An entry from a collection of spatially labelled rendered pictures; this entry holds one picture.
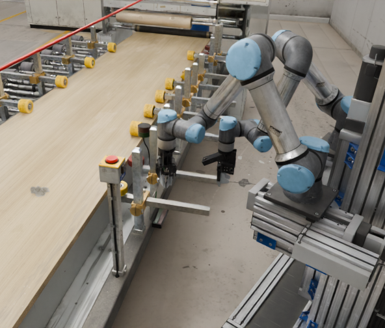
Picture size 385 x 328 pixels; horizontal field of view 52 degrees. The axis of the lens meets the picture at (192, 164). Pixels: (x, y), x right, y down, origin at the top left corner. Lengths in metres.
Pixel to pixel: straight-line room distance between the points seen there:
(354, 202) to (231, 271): 1.21
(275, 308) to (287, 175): 1.07
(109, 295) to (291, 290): 1.12
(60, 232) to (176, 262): 1.26
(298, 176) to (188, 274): 1.46
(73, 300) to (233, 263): 1.31
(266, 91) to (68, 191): 0.96
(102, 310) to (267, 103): 0.93
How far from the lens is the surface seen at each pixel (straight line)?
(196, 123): 1.52
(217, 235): 2.93
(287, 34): 1.76
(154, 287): 2.56
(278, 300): 2.30
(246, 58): 1.27
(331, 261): 1.49
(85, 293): 1.74
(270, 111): 1.31
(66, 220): 1.64
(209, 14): 4.25
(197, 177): 1.95
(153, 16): 4.40
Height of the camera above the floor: 1.91
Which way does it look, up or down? 31 degrees down
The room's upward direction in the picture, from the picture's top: 3 degrees clockwise
